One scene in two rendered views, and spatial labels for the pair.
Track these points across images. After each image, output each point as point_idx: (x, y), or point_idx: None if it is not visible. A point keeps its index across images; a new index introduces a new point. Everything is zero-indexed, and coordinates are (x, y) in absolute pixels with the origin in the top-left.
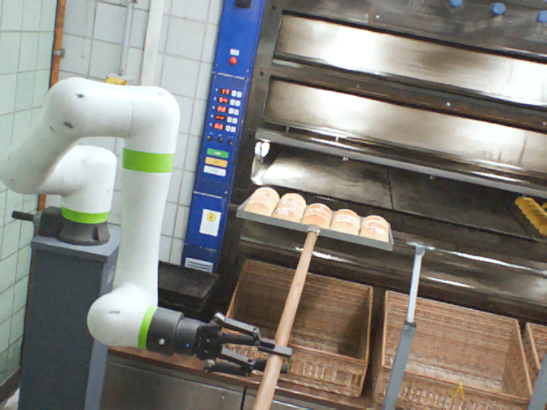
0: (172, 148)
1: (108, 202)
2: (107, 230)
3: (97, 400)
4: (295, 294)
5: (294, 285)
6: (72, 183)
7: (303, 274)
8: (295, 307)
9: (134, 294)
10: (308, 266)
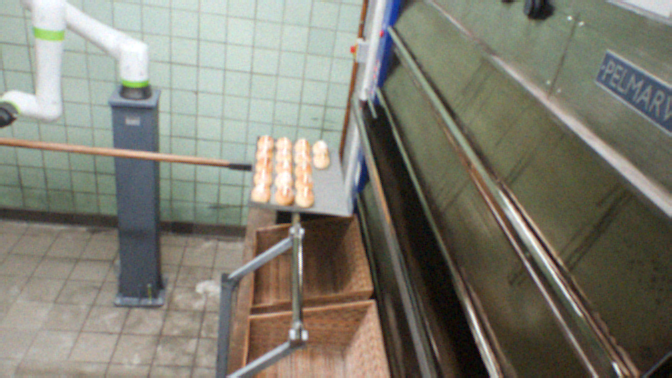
0: (39, 25)
1: (128, 75)
2: (132, 93)
3: (146, 199)
4: (68, 145)
5: (87, 146)
6: (114, 56)
7: (114, 150)
8: (48, 145)
9: (24, 97)
10: (141, 156)
